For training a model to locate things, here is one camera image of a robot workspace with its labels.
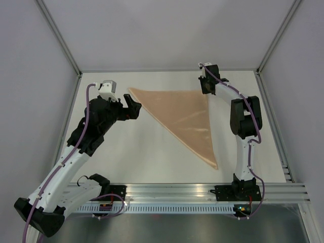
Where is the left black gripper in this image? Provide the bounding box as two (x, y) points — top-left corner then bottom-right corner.
(100, 94), (141, 134)

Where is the peach cloth napkin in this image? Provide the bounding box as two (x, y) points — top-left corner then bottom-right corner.
(129, 88), (218, 170)

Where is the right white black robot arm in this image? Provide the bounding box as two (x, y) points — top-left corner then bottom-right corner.
(198, 63), (263, 201)

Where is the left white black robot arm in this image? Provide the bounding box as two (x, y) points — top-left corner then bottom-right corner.
(14, 94), (142, 237)

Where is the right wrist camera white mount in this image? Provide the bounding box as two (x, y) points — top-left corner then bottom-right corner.
(198, 62), (213, 77)

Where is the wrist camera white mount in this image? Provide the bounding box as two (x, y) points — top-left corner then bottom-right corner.
(95, 80), (118, 102)
(198, 62), (213, 77)

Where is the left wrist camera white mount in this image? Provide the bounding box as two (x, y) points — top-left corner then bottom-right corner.
(95, 80), (118, 102)

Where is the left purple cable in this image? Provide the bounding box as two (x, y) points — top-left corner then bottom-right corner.
(24, 82), (98, 238)

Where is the purple cable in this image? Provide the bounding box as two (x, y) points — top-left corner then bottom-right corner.
(24, 82), (98, 238)
(199, 63), (266, 218)

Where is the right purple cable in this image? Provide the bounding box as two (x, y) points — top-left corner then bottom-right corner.
(199, 63), (266, 218)

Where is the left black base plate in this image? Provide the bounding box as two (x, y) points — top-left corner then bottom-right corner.
(99, 185), (127, 201)

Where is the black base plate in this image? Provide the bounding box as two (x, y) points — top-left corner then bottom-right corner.
(210, 185), (262, 202)
(99, 185), (127, 201)

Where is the white slotted cable duct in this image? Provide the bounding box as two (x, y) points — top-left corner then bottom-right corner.
(75, 203), (234, 214)

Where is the aluminium frame left post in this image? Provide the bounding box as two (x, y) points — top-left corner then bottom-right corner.
(34, 0), (82, 77)

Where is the aluminium frame post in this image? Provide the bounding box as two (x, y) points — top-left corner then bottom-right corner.
(34, 0), (82, 77)
(255, 0), (303, 75)

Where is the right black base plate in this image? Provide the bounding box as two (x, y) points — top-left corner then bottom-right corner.
(210, 185), (262, 202)

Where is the aluminium frame right post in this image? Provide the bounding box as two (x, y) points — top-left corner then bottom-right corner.
(255, 0), (303, 75)

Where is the aluminium front rail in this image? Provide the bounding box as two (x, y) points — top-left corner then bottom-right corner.
(63, 182), (312, 203)

